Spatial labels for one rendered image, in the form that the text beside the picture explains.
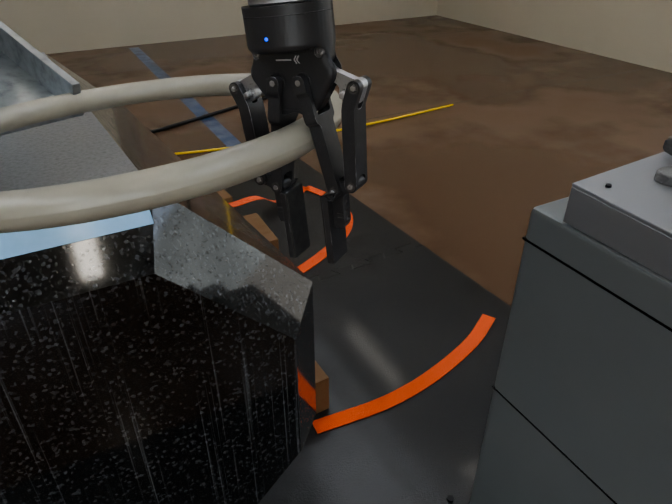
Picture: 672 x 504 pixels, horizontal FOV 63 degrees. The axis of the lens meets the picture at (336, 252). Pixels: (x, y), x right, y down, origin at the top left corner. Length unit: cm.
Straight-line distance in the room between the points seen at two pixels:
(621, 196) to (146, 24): 573
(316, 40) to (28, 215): 25
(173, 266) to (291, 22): 45
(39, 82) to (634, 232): 87
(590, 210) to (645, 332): 18
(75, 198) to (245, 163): 13
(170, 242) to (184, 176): 40
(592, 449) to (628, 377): 17
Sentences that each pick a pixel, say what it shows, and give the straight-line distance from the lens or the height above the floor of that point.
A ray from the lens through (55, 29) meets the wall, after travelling 618.
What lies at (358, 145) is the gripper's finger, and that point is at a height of 103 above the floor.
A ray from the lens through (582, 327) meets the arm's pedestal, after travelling 93.
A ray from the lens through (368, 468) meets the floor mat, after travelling 148.
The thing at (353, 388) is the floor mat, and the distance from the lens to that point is 166.
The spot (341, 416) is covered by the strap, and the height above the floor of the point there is 2.
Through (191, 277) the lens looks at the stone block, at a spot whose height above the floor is 75.
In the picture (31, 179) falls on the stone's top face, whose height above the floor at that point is 87.
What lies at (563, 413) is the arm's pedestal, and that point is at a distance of 104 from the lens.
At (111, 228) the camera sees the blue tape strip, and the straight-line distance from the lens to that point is 81.
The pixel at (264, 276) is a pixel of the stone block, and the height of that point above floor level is 68.
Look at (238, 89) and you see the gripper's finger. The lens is 53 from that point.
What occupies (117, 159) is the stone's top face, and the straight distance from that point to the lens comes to 94.
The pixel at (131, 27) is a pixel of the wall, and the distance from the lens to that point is 626.
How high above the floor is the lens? 121
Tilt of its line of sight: 32 degrees down
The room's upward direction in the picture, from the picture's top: straight up
